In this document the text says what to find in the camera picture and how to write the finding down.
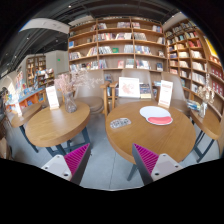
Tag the wooden table far right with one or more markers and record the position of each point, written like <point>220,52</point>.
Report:
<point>209,125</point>

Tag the distant wooden bookshelf left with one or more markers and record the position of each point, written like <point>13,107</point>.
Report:
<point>38,76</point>

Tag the white red sign stand right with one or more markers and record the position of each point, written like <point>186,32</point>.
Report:
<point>165,93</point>

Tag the glass vase with pink flowers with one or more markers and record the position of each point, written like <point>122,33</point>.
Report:
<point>67,84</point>

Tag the wooden table far left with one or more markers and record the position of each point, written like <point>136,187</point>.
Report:
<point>27,113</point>

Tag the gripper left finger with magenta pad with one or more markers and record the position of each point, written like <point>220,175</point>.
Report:
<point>70,167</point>

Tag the white sign stand left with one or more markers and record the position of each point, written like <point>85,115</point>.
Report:
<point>52,97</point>

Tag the round wooden table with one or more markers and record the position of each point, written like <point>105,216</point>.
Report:
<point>176,139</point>
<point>53,129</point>

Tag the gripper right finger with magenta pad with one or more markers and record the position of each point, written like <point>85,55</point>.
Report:
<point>152,166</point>

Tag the wooden bookshelf right wall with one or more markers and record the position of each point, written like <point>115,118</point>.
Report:
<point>193,58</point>

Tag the glass vase far right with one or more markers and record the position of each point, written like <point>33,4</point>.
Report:
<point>207,94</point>

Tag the dark book on chair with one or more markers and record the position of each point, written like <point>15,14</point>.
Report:
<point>145,91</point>

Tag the large wooden bookshelf centre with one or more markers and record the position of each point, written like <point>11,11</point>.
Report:
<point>116,43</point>

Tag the brown padded chair middle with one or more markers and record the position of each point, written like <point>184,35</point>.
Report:
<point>144,78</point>

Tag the white and red mouse pad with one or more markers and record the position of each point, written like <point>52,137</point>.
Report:
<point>156,115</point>

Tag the brown padded chair left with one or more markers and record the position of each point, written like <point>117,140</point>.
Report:
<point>94,92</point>

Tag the round wooden table left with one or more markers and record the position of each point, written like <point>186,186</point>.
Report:
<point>53,129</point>

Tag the round wooden table right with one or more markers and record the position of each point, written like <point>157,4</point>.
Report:
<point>176,139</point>

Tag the white picture book on chair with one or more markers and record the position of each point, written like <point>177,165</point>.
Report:
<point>129,87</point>

